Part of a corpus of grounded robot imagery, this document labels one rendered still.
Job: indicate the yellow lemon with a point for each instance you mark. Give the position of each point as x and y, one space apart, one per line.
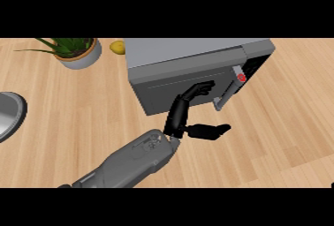
116 47

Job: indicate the grey microwave oven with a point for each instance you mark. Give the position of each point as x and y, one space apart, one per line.
181 48

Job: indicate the round grey metal pan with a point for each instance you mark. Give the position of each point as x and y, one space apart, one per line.
8 114

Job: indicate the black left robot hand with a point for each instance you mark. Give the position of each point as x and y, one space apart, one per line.
177 114

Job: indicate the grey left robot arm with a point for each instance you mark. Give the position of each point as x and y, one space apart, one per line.
130 161

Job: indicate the green plant in white pot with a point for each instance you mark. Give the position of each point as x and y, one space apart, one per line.
79 56

